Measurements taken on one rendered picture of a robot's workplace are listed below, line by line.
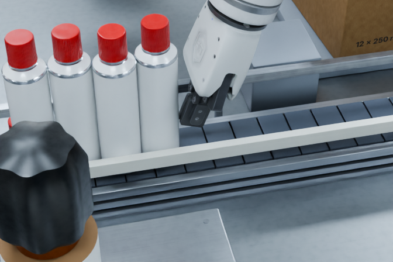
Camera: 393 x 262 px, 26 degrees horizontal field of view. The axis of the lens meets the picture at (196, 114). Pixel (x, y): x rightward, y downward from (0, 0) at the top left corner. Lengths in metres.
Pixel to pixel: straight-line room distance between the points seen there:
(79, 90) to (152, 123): 0.11
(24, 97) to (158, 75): 0.16
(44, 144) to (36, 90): 0.31
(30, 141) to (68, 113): 0.33
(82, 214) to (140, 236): 0.30
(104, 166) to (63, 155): 0.37
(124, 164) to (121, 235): 0.09
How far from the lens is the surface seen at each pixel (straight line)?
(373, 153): 1.14
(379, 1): 1.28
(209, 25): 1.00
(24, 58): 0.97
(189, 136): 1.13
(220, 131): 1.14
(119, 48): 0.97
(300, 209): 1.12
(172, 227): 1.02
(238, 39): 0.96
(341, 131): 1.11
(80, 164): 0.70
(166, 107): 1.03
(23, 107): 1.01
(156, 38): 0.98
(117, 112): 1.01
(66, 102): 1.01
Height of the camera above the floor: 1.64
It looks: 41 degrees down
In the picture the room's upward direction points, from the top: straight up
